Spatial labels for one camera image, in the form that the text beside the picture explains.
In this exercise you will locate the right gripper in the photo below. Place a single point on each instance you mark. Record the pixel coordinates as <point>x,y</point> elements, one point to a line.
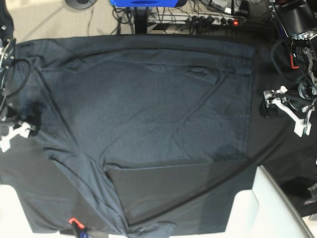
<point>17,127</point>

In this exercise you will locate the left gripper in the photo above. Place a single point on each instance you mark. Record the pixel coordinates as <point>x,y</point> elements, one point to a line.
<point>298,103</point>

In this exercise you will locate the dark grey T-shirt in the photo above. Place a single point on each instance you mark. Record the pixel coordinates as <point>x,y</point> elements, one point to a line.
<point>131,108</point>

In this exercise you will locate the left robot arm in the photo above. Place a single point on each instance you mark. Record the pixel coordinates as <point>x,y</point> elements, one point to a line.
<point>296,22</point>

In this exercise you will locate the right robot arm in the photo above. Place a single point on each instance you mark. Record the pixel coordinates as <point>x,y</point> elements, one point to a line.
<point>8,60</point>

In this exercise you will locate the black table cloth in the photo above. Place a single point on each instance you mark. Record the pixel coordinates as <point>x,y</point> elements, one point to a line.
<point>197,199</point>

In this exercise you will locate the red and black clamp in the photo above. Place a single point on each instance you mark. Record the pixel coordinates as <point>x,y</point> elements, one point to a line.
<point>293,61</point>

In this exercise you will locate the round grey floor vent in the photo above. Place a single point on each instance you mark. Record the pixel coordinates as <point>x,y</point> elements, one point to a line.
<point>80,4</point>

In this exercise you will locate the red clamp at front edge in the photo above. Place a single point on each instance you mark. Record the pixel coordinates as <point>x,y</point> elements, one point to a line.
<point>75,222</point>

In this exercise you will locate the blue plastic box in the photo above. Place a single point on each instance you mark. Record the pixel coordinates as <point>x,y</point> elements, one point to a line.
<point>144,3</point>

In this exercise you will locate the black metal table leg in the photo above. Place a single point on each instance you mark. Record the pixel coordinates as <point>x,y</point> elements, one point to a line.
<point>141,15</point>

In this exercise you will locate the white power strip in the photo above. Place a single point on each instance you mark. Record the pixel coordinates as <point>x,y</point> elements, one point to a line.
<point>208,19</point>

